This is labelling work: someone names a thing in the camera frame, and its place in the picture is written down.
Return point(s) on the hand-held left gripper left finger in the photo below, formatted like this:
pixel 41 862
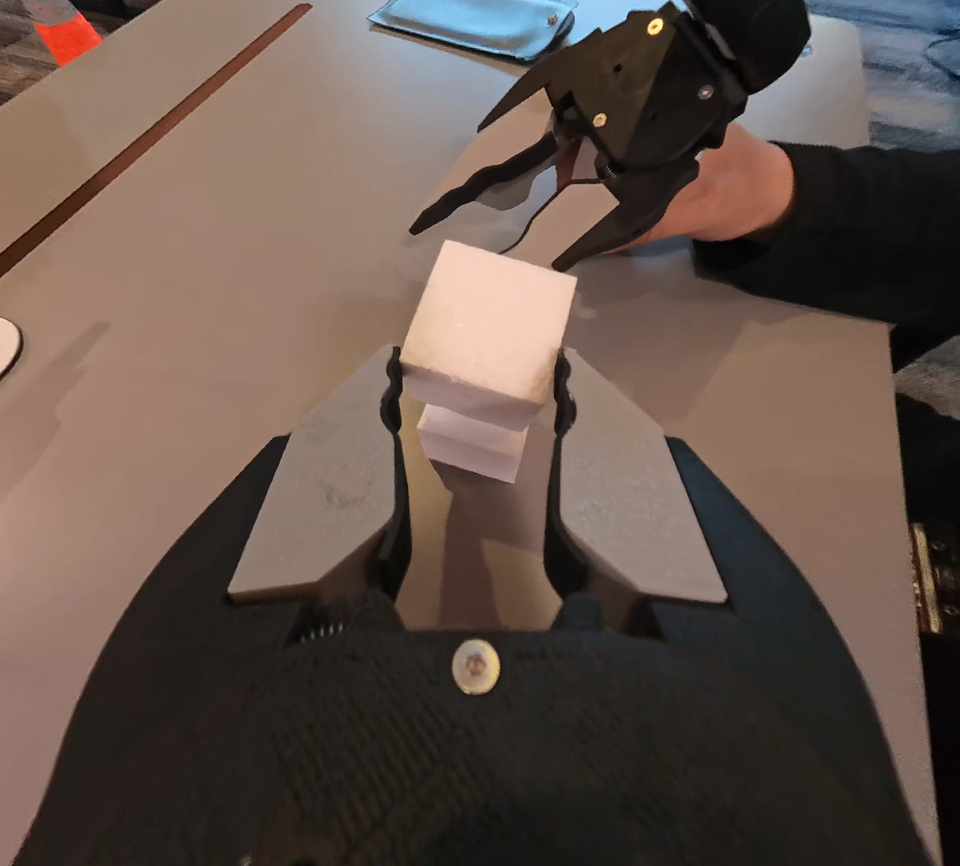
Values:
pixel 322 506

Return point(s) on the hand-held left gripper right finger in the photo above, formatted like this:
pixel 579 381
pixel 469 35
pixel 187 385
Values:
pixel 630 513

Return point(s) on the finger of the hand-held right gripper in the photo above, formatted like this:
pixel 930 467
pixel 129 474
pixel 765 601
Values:
pixel 525 183
pixel 577 213

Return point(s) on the person's right hand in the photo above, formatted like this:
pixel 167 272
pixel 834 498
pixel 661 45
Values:
pixel 735 191

